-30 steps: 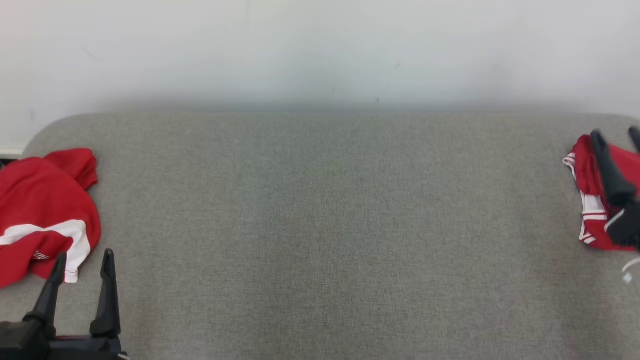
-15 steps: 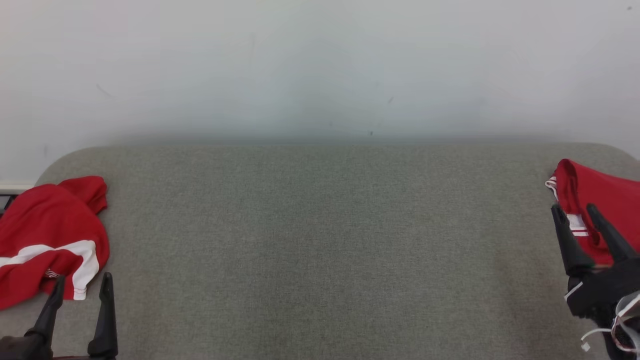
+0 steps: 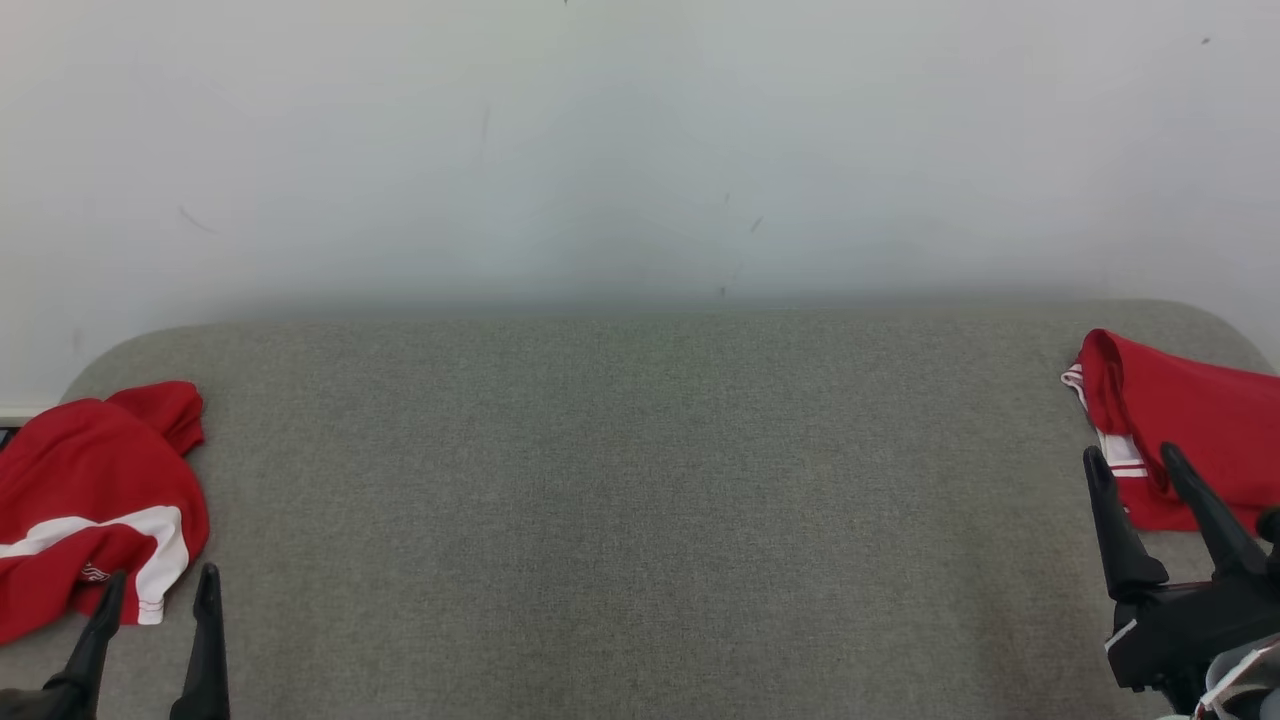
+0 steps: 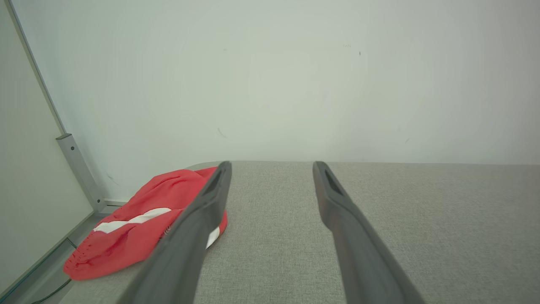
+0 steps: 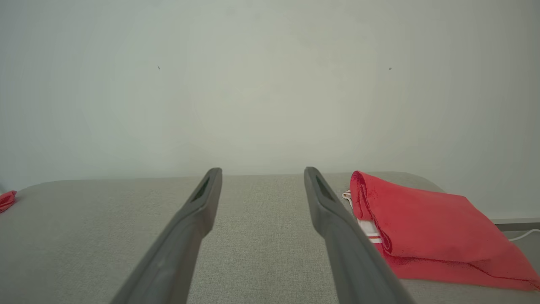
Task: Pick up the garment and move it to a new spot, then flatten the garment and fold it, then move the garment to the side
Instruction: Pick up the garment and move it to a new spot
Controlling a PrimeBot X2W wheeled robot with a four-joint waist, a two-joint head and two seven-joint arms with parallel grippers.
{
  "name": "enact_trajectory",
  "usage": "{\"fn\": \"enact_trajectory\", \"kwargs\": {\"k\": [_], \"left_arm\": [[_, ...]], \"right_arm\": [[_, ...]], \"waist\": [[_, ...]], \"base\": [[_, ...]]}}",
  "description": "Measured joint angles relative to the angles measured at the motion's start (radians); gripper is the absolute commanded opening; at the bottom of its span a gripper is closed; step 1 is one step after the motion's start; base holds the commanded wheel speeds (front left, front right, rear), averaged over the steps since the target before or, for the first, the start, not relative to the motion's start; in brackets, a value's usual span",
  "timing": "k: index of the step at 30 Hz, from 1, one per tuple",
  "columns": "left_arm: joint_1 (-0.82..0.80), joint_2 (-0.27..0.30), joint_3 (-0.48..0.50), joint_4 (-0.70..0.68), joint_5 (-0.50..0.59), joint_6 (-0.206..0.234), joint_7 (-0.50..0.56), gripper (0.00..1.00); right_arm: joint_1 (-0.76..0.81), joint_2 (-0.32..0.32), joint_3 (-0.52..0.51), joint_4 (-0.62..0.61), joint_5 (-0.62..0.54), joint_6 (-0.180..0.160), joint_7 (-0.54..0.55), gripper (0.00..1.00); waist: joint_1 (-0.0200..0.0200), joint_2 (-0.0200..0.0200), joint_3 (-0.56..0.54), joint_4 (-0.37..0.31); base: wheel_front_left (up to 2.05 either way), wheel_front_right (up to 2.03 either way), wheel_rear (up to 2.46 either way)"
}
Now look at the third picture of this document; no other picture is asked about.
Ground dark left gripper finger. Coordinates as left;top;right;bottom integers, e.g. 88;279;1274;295
170;563;231;720
40;570;128;720

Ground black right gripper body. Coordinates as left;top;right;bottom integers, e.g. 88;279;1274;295
1105;570;1280;713

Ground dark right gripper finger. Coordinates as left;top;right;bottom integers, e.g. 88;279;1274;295
1162;443;1266;581
1085;445;1169;601

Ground red Bulls basketball jersey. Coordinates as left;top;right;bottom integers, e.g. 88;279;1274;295
1062;328;1280;536

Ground red shorts with white stripe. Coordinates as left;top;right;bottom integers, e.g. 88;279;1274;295
0;380;211;646

